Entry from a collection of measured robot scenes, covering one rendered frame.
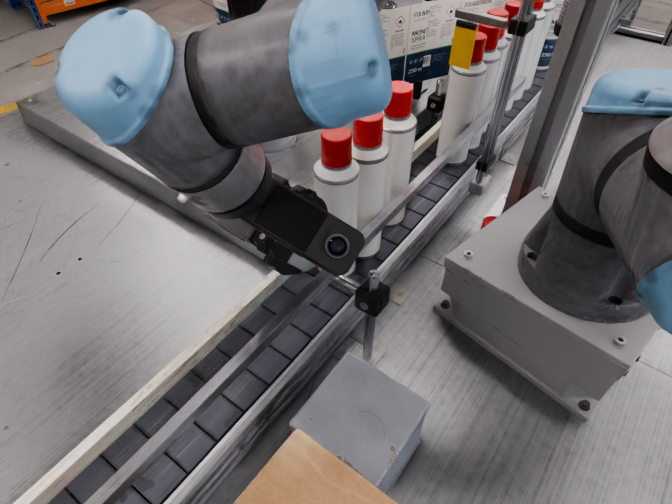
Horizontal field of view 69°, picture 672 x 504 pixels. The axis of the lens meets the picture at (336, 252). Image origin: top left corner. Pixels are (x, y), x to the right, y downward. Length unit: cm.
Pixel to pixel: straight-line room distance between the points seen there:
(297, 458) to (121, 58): 23
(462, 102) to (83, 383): 64
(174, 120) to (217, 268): 44
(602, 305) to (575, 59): 31
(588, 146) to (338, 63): 29
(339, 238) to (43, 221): 60
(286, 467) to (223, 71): 21
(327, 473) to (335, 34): 22
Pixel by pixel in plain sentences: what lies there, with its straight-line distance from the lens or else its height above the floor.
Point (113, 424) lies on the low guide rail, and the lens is 53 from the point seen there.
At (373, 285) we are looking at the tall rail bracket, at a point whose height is 98.
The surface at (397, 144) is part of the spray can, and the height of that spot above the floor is 102.
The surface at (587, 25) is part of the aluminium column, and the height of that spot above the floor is 114.
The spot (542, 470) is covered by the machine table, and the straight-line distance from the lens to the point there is 60.
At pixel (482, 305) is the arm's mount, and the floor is 90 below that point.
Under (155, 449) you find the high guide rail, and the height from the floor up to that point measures 96.
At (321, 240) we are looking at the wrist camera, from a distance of 43.
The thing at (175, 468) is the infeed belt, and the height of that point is 88.
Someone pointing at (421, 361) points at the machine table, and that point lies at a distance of 63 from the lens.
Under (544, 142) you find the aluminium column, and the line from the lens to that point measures 76.
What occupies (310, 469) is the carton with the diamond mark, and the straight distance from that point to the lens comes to 25.
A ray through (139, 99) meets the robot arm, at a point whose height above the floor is 122.
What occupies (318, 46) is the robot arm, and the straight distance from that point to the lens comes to 28.
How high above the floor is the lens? 136
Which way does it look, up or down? 46 degrees down
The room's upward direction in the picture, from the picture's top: straight up
